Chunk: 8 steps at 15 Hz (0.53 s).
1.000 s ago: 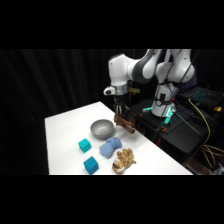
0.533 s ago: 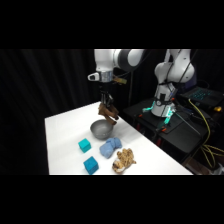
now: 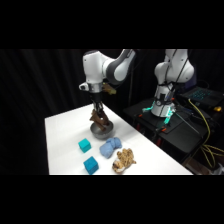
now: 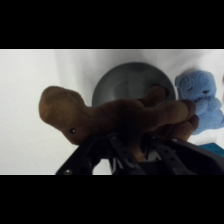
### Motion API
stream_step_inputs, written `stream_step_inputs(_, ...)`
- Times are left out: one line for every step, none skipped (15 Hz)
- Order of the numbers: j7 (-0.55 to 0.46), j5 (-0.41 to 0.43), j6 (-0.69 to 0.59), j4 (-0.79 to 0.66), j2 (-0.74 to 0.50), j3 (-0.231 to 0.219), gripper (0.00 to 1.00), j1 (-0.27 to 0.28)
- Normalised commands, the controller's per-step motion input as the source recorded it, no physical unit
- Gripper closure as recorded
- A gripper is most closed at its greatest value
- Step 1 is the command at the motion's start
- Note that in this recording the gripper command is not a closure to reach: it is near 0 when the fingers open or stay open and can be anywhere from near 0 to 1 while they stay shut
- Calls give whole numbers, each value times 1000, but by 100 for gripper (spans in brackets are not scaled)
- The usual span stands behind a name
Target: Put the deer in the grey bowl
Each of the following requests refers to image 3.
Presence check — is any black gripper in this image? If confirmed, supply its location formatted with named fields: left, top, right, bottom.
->
left=89, top=91, right=106, bottom=116

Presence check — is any small teal cube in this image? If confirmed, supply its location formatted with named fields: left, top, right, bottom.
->
left=77, top=137, right=93, bottom=154

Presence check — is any grey bowl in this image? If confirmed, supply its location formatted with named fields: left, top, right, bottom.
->
left=89, top=120, right=115, bottom=140

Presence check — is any black robot stand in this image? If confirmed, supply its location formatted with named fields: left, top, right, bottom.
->
left=122, top=97, right=224, bottom=165

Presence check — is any yellow cable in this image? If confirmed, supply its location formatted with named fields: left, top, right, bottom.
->
left=187, top=98, right=224, bottom=169

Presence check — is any large teal cube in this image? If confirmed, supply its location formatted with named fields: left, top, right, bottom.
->
left=82, top=155, right=100, bottom=176

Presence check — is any black laptop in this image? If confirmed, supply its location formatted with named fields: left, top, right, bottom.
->
left=179, top=85, right=224, bottom=109

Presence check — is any tan spotted plush toy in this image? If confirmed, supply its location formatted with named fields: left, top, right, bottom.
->
left=111, top=147, right=137, bottom=175

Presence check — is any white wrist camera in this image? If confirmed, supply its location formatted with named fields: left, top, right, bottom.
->
left=78, top=82, right=92, bottom=92

